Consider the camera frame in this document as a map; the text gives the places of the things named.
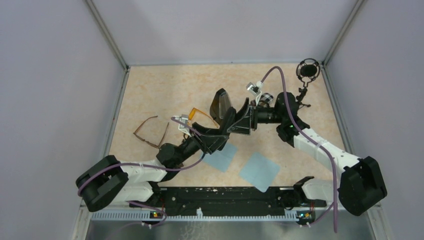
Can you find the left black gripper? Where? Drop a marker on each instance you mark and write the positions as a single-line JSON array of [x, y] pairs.
[[211, 139]]

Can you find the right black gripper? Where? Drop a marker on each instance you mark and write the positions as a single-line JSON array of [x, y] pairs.
[[246, 119]]

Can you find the blue cleaning cloth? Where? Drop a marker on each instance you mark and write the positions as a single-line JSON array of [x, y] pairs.
[[221, 159], [259, 171]]

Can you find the black textured glasses case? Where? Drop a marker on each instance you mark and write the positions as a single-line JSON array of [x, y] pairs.
[[227, 121]]

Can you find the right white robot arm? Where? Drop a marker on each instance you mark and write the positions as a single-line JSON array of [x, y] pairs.
[[357, 183]]

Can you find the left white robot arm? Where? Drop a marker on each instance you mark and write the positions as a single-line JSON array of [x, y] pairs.
[[113, 181]]

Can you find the orange tinted sunglasses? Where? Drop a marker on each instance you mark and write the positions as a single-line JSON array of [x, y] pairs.
[[196, 115]]

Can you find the plaid glasses case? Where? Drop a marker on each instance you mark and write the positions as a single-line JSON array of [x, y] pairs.
[[265, 100]]

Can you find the dark triangular glasses case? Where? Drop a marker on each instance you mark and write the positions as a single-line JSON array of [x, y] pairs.
[[219, 106]]

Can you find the black microphone on tripod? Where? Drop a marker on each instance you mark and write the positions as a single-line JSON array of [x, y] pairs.
[[307, 71]]

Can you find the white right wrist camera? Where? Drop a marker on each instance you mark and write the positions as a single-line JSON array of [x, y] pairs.
[[255, 88]]

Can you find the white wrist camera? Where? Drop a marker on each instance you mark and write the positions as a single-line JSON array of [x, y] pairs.
[[255, 88], [183, 123]]

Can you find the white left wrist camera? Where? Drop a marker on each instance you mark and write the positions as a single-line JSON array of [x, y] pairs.
[[183, 123]]

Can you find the brown frame sunglasses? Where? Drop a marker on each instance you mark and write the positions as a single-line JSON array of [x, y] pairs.
[[152, 131]]

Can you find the grey slotted cable duct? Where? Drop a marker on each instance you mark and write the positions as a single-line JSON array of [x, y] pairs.
[[147, 215]]

